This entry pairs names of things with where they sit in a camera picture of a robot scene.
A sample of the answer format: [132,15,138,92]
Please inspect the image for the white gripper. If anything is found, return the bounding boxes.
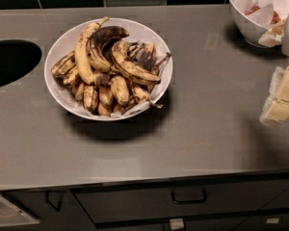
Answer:
[258,14,289,127]

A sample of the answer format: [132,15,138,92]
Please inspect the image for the curved spotted banana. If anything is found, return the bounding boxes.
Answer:
[112,40,161,86]

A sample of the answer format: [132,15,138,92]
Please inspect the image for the white bowl with paper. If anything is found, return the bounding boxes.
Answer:
[229,0,289,47]

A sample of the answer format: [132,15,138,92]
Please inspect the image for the spotted banana front right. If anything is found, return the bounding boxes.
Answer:
[131,84,162,109]

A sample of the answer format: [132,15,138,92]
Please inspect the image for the spotted banana centre front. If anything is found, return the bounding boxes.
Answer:
[111,75,130,107]

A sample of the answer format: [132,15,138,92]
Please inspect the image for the spotted banana front middle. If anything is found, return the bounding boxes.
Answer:
[99,86,114,107]

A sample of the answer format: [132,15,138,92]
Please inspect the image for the blackened overripe banana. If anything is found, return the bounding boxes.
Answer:
[86,26,129,72]

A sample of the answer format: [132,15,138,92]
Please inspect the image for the spotted banana front left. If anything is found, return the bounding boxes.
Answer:
[83,86,98,113]

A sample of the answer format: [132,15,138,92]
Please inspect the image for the long yellow spotted banana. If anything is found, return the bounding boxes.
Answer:
[74,16,109,85]

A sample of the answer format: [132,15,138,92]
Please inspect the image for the small spotted banana left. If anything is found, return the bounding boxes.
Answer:
[63,66,79,87]

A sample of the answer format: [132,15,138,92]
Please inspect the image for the spotted banana far left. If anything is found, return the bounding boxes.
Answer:
[51,51,75,78]

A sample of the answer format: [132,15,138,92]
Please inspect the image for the red food pieces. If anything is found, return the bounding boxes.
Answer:
[245,4,281,25]

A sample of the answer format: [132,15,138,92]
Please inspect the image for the dark drawer front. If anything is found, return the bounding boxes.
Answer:
[73,179,289,224]

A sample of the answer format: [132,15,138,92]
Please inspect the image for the round black counter hole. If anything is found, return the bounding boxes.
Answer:
[0,39,42,87]

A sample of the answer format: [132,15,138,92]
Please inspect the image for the black drawer handle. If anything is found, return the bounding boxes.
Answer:
[171,189,207,205]

